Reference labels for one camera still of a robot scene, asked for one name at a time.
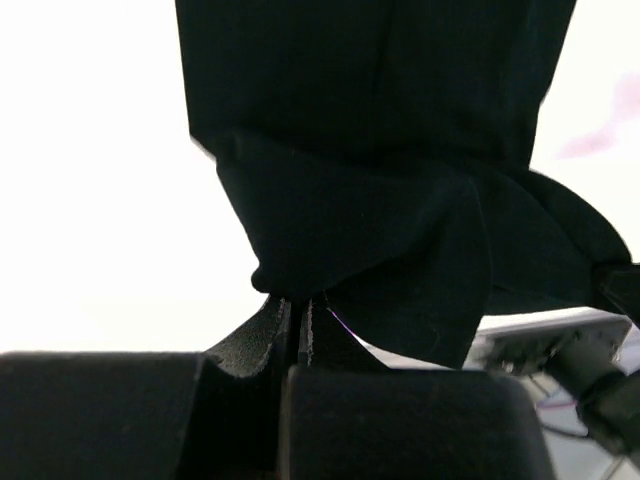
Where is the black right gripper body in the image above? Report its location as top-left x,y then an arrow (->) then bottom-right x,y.
479,262 -> 640,456

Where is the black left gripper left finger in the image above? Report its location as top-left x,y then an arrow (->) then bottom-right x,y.
1,298 -> 291,479

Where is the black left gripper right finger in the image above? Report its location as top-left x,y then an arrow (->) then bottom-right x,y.
279,299 -> 555,479

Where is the black t-shirt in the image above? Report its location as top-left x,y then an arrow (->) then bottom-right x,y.
176,1 -> 639,368

